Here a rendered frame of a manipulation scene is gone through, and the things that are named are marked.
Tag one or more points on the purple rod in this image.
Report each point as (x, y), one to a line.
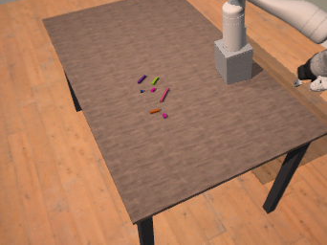
(141, 79)

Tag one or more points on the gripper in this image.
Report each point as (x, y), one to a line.
(311, 71)

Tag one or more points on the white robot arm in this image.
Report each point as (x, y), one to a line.
(304, 16)

